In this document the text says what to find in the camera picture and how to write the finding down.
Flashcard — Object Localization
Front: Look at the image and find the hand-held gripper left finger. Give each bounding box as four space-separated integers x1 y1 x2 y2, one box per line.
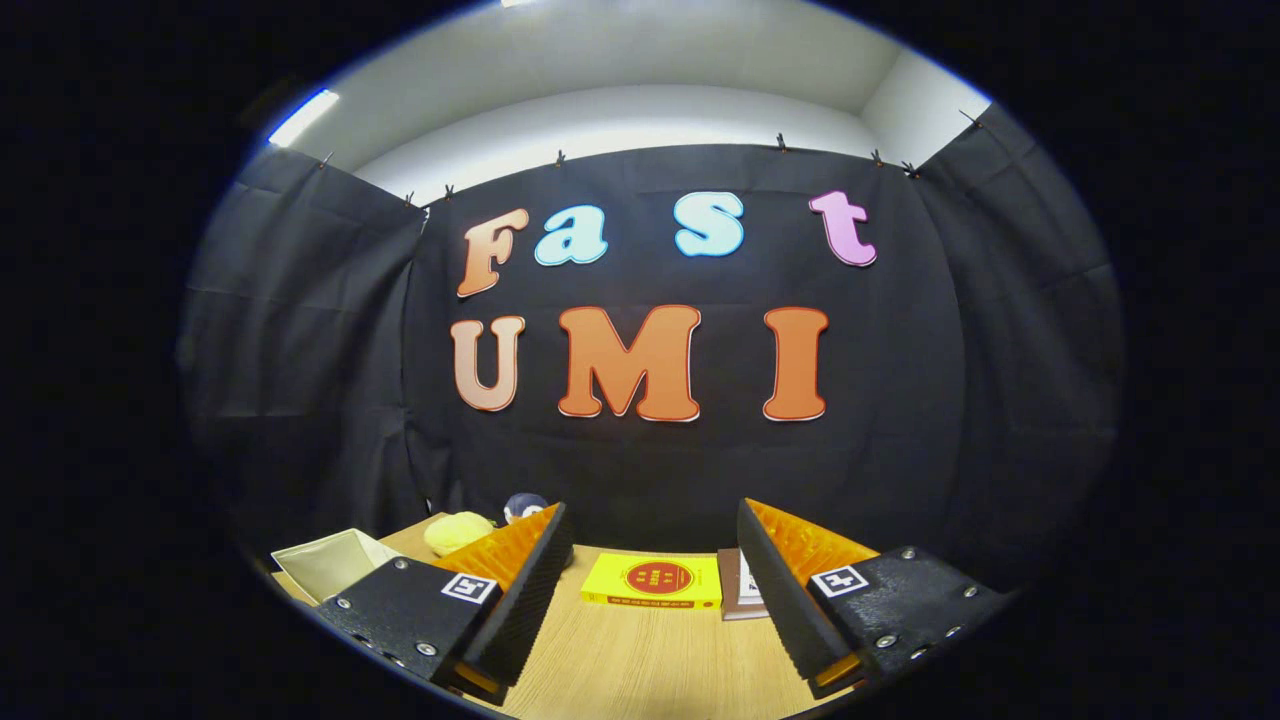
315 502 576 707

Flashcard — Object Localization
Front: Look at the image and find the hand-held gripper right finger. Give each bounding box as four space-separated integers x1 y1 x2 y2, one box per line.
737 498 1009 701

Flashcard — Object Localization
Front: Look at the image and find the yellow plush toy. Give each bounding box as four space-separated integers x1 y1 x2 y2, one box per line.
424 511 497 557

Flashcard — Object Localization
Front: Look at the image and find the yellow book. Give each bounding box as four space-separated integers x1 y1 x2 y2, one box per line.
580 553 724 611

